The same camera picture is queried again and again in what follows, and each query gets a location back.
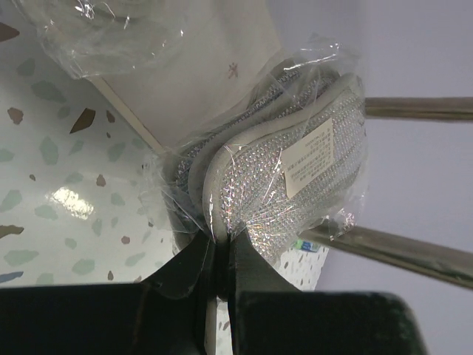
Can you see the silver sponge pack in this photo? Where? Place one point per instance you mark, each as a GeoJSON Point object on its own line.
{"type": "Point", "coordinates": [92, 38]}
{"type": "Point", "coordinates": [291, 159]}

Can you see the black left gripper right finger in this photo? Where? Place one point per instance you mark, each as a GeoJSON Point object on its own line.
{"type": "Point", "coordinates": [270, 316]}

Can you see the beige two-tier wooden shelf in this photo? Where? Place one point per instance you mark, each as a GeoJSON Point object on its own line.
{"type": "Point", "coordinates": [225, 49]}

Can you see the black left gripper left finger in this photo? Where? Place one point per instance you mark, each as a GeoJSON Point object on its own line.
{"type": "Point", "coordinates": [172, 311]}

